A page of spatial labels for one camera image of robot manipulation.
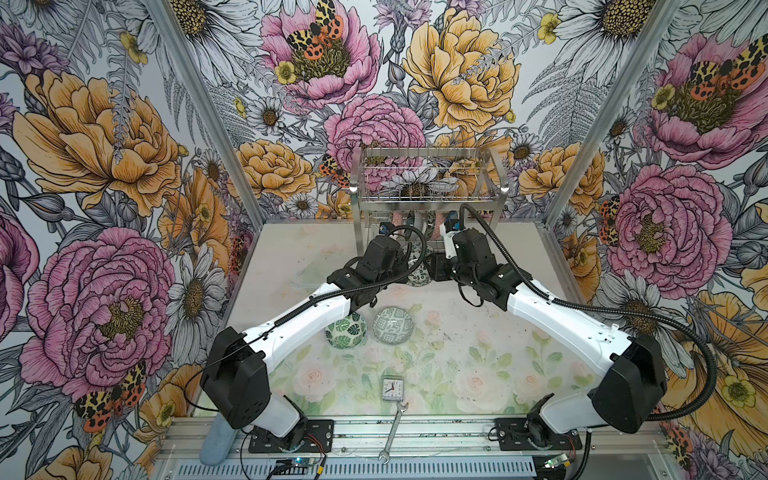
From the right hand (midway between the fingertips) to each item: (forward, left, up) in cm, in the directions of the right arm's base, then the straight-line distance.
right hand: (432, 267), depth 81 cm
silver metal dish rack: (+44, -3, -3) cm, 44 cm away
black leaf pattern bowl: (-1, +3, -2) cm, 3 cm away
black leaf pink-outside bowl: (+28, +8, -9) cm, 31 cm away
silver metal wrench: (-34, +11, -23) cm, 42 cm away
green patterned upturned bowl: (-6, +11, -20) cm, 24 cm away
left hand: (+1, +9, -1) cm, 9 cm away
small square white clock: (-24, +11, -19) cm, 33 cm away
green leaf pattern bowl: (-8, +24, -21) cm, 33 cm away
